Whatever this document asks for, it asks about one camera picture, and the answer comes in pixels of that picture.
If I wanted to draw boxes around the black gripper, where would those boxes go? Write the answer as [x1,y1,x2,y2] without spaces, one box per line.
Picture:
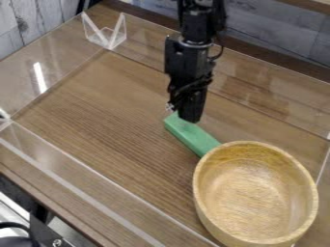
[164,35,215,124]

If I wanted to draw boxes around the green rectangular block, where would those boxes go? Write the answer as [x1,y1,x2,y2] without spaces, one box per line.
[164,113,220,157]

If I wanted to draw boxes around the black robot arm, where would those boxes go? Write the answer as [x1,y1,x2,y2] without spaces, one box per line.
[164,0,227,124]

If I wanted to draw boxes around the wooden bowl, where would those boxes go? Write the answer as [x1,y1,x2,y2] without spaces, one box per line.
[192,141,318,247]

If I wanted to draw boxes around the clear acrylic tray wall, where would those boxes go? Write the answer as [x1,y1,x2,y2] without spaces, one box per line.
[0,5,330,247]

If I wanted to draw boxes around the clear acrylic corner bracket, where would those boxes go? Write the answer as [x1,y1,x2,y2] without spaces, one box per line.
[81,13,127,50]

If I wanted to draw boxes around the black metal bracket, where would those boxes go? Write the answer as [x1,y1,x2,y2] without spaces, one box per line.
[29,214,65,247]

